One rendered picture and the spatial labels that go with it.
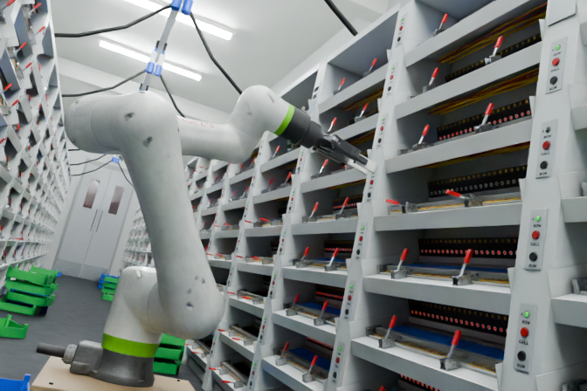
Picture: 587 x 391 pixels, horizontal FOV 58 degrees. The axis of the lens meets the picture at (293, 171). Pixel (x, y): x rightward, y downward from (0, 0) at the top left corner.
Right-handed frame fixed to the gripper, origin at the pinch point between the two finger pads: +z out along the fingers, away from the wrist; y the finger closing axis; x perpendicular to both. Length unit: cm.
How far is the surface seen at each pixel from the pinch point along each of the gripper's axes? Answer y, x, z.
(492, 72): -31.7, -26.2, 9.7
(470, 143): -27.7, -8.2, 12.9
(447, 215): -23.3, 9.8, 16.1
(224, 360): 151, 77, 36
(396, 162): 6.0, -8.3, 13.3
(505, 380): -49, 43, 21
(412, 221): -8.1, 10.6, 16.7
